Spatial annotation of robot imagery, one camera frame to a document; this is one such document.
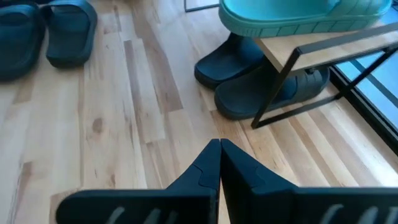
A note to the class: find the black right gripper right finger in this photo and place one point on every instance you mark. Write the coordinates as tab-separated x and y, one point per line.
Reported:
248	193

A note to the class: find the teal slide sandal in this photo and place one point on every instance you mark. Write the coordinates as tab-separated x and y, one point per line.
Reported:
280	18

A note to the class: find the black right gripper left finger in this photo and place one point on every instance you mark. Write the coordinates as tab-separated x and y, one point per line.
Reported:
202	177

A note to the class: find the black table frame rails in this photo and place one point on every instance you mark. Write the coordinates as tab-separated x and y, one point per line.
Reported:
373	119

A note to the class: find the wooden shelf with black frame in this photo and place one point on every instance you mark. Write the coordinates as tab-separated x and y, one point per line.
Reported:
276	49

